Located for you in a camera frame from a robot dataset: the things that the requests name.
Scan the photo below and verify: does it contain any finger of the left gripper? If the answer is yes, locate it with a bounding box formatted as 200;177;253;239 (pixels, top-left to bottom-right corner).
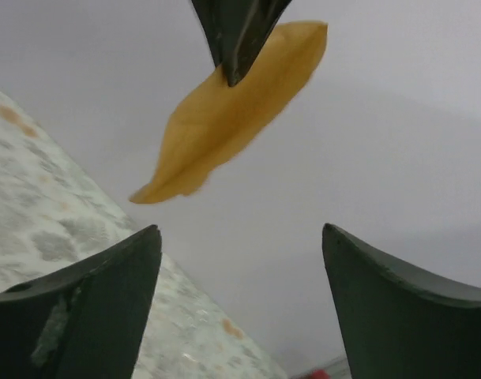
191;0;291;88

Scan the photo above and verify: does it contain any brown paper coffee filter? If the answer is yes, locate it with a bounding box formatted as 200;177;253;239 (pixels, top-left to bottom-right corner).
130;21;328;204

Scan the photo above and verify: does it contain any floral pattern table mat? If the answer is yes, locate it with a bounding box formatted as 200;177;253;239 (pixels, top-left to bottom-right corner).
0;90;285;378

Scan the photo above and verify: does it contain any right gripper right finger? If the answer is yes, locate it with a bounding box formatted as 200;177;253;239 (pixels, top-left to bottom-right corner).
322;223;481;379

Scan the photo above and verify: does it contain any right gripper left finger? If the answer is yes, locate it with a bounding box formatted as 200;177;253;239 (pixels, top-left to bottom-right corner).
0;225;162;378

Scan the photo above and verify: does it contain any dark mug red rim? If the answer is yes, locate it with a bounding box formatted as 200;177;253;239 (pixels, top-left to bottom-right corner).
300;369;332;379

